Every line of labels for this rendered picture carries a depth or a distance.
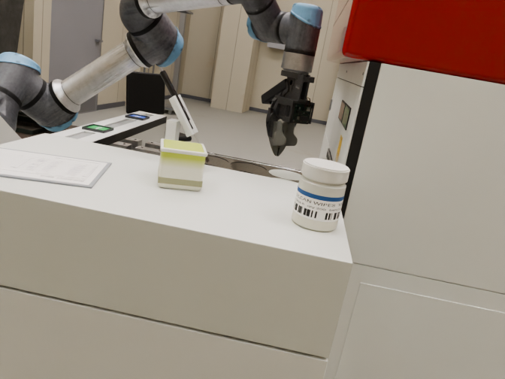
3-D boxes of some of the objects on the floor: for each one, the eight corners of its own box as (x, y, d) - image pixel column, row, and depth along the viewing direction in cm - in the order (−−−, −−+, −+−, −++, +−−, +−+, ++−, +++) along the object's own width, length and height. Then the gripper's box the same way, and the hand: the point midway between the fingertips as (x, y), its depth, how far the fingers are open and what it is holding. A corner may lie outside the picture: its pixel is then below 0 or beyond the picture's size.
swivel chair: (192, 183, 409) (206, 82, 383) (169, 201, 353) (183, 83, 328) (133, 170, 417) (143, 70, 391) (101, 185, 362) (110, 69, 336)
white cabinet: (273, 380, 176) (316, 183, 153) (234, 726, 84) (328, 361, 61) (118, 345, 181) (137, 148, 158) (-81, 635, 88) (-105, 264, 66)
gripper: (294, 72, 102) (277, 162, 108) (323, 77, 107) (305, 162, 113) (272, 68, 108) (257, 153, 114) (300, 73, 114) (285, 153, 120)
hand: (276, 150), depth 116 cm, fingers closed
